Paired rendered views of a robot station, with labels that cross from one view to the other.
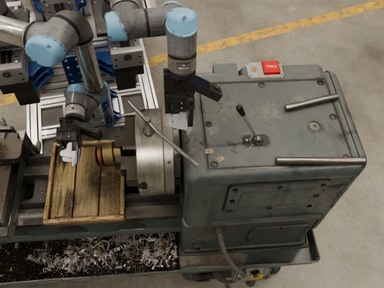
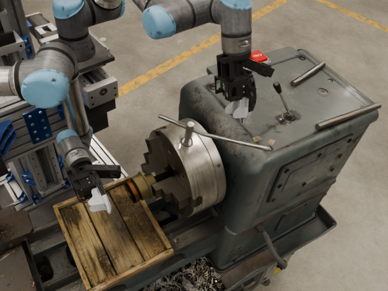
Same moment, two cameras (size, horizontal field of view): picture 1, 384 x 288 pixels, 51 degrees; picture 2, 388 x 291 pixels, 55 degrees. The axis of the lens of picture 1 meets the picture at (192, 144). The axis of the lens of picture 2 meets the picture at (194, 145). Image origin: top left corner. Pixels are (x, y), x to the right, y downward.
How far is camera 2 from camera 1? 0.56 m
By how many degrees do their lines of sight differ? 20
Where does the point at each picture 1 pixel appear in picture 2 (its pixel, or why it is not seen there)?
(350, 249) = not seen: hidden behind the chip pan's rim
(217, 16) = (118, 62)
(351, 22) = not seen: hidden behind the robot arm
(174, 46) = (237, 22)
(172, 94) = (233, 79)
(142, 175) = (197, 189)
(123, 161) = (163, 186)
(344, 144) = (354, 98)
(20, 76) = not seen: outside the picture
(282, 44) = (186, 71)
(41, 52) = (44, 89)
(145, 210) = (186, 235)
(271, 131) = (294, 105)
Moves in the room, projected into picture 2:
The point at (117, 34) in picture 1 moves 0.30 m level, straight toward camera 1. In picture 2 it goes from (167, 28) to (257, 101)
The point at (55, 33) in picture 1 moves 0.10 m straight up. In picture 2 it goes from (54, 65) to (47, 33)
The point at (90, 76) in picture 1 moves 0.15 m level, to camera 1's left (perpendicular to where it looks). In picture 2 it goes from (78, 116) to (34, 126)
